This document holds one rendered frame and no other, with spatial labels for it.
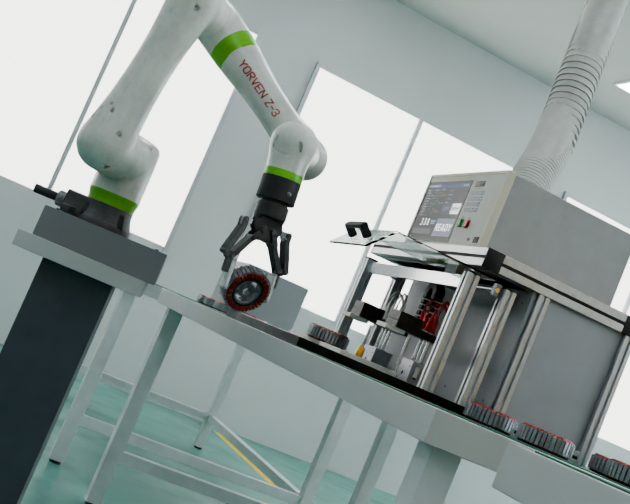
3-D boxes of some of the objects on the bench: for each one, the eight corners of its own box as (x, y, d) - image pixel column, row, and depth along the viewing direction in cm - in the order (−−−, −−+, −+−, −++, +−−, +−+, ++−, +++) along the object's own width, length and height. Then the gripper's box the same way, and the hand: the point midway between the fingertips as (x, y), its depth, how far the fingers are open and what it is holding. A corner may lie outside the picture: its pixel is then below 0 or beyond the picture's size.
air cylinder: (404, 381, 243) (413, 360, 244) (392, 376, 251) (401, 355, 251) (422, 389, 245) (431, 368, 245) (410, 384, 252) (418, 363, 253)
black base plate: (295, 346, 218) (299, 336, 218) (225, 315, 278) (229, 307, 279) (478, 423, 232) (482, 414, 232) (374, 378, 293) (377, 370, 293)
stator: (645, 493, 199) (652, 475, 200) (589, 470, 202) (596, 452, 202) (636, 489, 210) (643, 472, 211) (583, 467, 213) (590, 450, 213)
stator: (670, 505, 181) (678, 485, 181) (610, 479, 182) (618, 459, 182) (651, 496, 192) (658, 477, 192) (594, 472, 193) (602, 453, 193)
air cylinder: (367, 366, 266) (376, 346, 267) (357, 362, 273) (365, 343, 274) (384, 373, 268) (392, 354, 268) (373, 369, 275) (381, 350, 275)
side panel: (486, 427, 230) (540, 294, 233) (480, 424, 233) (533, 293, 236) (585, 469, 239) (636, 340, 241) (578, 465, 242) (628, 338, 244)
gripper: (304, 217, 247) (274, 306, 246) (224, 184, 234) (193, 278, 232) (322, 220, 241) (292, 311, 239) (241, 187, 228) (209, 283, 226)
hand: (246, 287), depth 236 cm, fingers closed on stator, 11 cm apart
